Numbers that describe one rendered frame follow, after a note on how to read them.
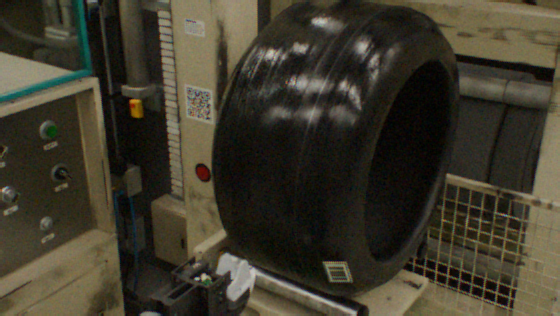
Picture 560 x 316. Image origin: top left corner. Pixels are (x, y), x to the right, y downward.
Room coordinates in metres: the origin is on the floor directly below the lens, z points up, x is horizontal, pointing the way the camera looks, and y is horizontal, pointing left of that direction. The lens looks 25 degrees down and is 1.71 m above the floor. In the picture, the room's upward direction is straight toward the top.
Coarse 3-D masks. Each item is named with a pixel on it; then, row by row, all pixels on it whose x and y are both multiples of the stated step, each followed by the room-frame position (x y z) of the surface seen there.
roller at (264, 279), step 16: (240, 256) 1.21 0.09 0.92; (256, 272) 1.16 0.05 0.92; (272, 272) 1.15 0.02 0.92; (272, 288) 1.13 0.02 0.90; (288, 288) 1.11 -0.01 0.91; (304, 288) 1.10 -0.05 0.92; (304, 304) 1.09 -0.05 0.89; (320, 304) 1.07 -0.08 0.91; (336, 304) 1.06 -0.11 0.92; (352, 304) 1.05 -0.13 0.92
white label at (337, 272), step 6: (324, 264) 0.96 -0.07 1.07; (330, 264) 0.96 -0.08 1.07; (336, 264) 0.95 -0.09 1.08; (342, 264) 0.95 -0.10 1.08; (330, 270) 0.96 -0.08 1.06; (336, 270) 0.96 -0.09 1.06; (342, 270) 0.96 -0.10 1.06; (348, 270) 0.96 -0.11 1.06; (330, 276) 0.97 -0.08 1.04; (336, 276) 0.97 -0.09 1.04; (342, 276) 0.97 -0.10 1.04; (348, 276) 0.96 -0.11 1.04; (330, 282) 0.98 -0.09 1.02; (336, 282) 0.98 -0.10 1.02; (342, 282) 0.97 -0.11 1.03; (348, 282) 0.97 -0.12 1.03
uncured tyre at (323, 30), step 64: (320, 0) 1.26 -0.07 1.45; (256, 64) 1.11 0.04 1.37; (320, 64) 1.06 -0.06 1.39; (384, 64) 1.06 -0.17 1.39; (448, 64) 1.26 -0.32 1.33; (256, 128) 1.04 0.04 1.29; (320, 128) 0.99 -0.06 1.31; (384, 128) 1.46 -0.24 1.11; (448, 128) 1.31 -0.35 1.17; (256, 192) 1.01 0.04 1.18; (320, 192) 0.95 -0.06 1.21; (384, 192) 1.38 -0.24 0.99; (256, 256) 1.06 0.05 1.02; (320, 256) 0.96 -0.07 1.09; (384, 256) 1.13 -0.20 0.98
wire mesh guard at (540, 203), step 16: (448, 176) 1.44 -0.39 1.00; (496, 192) 1.38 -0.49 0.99; (512, 192) 1.36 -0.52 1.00; (480, 208) 1.40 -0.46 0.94; (496, 208) 1.38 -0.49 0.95; (544, 208) 1.32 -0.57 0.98; (496, 224) 1.38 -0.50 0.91; (464, 240) 1.41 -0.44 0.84; (448, 272) 1.43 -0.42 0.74; (512, 288) 1.35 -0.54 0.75; (432, 304) 1.45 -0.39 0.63; (528, 304) 1.33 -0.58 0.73
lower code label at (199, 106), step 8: (192, 88) 1.34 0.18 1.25; (200, 88) 1.33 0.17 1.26; (192, 96) 1.34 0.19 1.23; (200, 96) 1.33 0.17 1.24; (208, 96) 1.32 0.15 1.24; (192, 104) 1.34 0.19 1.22; (200, 104) 1.33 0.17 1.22; (208, 104) 1.32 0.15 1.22; (192, 112) 1.34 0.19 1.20; (200, 112) 1.33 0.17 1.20; (208, 112) 1.32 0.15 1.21; (200, 120) 1.33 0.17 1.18; (208, 120) 1.32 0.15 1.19
